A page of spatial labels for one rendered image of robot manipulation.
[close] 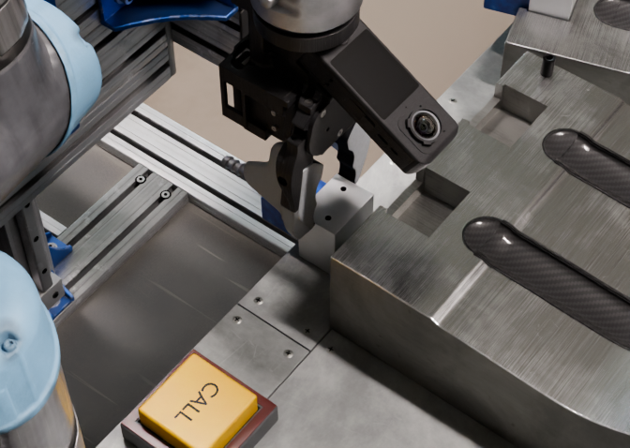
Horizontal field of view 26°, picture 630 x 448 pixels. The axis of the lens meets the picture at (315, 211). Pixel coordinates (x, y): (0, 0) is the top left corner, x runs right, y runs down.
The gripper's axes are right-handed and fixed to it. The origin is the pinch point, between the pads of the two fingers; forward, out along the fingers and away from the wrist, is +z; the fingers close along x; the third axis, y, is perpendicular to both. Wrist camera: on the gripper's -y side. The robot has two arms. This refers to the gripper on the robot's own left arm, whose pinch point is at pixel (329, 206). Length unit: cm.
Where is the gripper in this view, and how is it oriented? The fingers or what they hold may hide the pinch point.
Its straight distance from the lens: 104.6
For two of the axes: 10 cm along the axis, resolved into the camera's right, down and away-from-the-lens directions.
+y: -7.9, -4.8, 3.8
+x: -6.1, 6.2, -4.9
